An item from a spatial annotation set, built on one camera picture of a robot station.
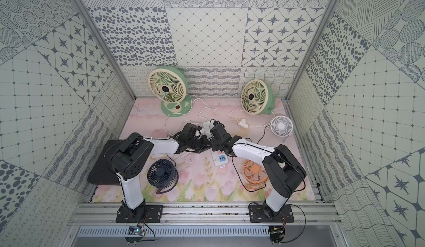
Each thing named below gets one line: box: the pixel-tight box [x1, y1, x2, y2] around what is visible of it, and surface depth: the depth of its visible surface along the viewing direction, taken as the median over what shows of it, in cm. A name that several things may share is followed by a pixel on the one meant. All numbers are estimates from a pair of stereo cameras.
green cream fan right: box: [240, 78, 277, 116], surface depth 104 cm
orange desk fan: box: [242, 159, 269, 190], surface depth 80 cm
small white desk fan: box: [270, 115, 294, 137], surface depth 97 cm
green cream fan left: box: [147, 64, 193, 118], surface depth 95 cm
